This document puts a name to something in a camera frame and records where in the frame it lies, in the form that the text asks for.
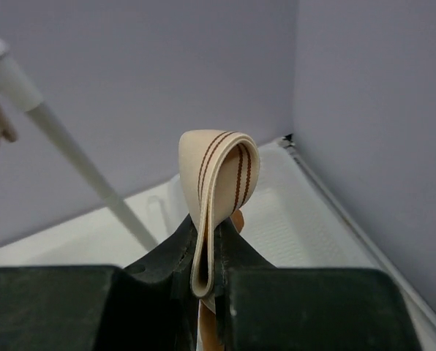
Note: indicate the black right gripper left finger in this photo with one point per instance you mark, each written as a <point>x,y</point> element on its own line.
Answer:
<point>146,306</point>

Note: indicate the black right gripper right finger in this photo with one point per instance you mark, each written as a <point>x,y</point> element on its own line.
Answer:
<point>262,307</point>

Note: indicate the brown underwear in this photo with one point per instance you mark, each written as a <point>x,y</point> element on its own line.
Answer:
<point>218,172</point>

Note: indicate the white plastic basket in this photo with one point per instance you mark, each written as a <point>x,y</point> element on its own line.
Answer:
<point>287,220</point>

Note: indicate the white metal clothes rack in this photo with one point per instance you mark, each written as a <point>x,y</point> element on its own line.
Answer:
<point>25,96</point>

